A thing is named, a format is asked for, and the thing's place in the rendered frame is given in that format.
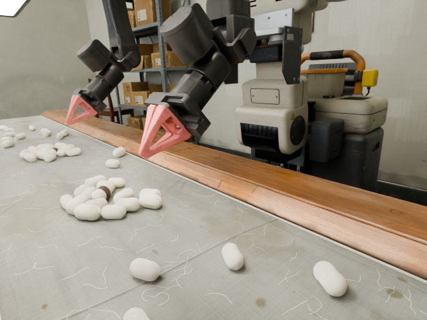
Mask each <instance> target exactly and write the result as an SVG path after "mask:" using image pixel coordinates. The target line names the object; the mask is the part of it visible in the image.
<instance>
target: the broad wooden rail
mask: <svg viewBox="0 0 427 320"><path fill-rule="evenodd" d="M68 111H69V110H66V109H54V110H46V111H44V112H43V113H42V116H43V117H46V118H48V119H51V120H52V121H55V122H57V123H60V124H62V125H64V126H66V127H69V128H71V129H74V130H76V131H78V132H80V133H83V134H85V135H88V136H89V137H92V138H95V139H97V140H100V141H101V142H104V143H106V144H109V145H111V146H113V147H115V148H118V147H123V148H125V150H126V152H127V153H129V154H132V155H134V156H137V157H139V158H141V159H144V158H143V157H142V156H141V155H139V149H140V144H141V141H142V137H143V134H144V130H140V129H137V128H132V127H129V126H125V125H122V124H118V123H114V122H110V121H106V120H103V119H99V118H96V117H92V116H91V117H88V118H86V119H84V120H81V121H79V122H77V123H74V124H72V125H68V124H67V123H66V122H65V120H66V118H67V114H68ZM144 160H146V161H149V162H150V163H153V164H155V165H158V166H160V167H162V168H164V169H167V170H169V171H172V172H174V173H176V174H178V175H181V176H183V177H186V178H188V179H190V180H193V181H195V182H198V183H200V184H202V185H204V186H207V187H209V188H211V189H213V190H216V191H218V192H221V193H223V194H225V195H227V196H230V197H233V198H235V199H237V200H239V201H242V202H244V203H247V204H249V205H251V206H253V207H256V208H258V209H260V210H262V211H265V212H267V213H270V214H272V215H274V216H276V217H279V218H282V219H284V220H286V221H288V222H291V223H293V224H296V225H298V226H300V227H302V228H305V229H307V230H310V231H311V232H314V233H316V234H319V235H321V236H323V237H326V238H328V239H331V240H333V241H335V242H337V243H340V244H342V245H345V246H347V247H349V248H351V249H354V250H356V251H359V252H360V253H363V254H365V255H368V256H370V257H372V258H375V259H377V260H380V261H382V262H384V263H386V264H389V265H391V266H394V267H396V268H398V269H400V270H403V271H405V272H408V273H409V274H412V275H414V276H417V277H420V278H421V279H424V280H426V281H427V206H423V205H420V204H415V203H411V202H408V201H404V200H401V199H397V198H394V197H389V196H385V195H382V194H378V193H375V192H371V191H367V190H363V189H359V188H356V187H352V186H349V185H344V184H341V183H337V182H333V181H330V180H326V179H323V178H318V177H314V176H311V175H307V174H304V173H299V172H297V171H292V170H288V169H285V168H281V167H278V166H274V165H271V164H266V163H262V162H259V161H255V160H252V159H248V158H245V157H241V156H236V155H233V154H229V153H226V152H222V151H219V150H215V149H210V148H208V147H203V146H200V145H196V144H193V143H189V142H185V141H182V142H180V143H178V144H175V145H173V146H171V147H169V148H167V149H165V150H162V151H161V152H159V153H157V154H155V155H153V156H152V157H150V158H148V159H144Z"/></svg>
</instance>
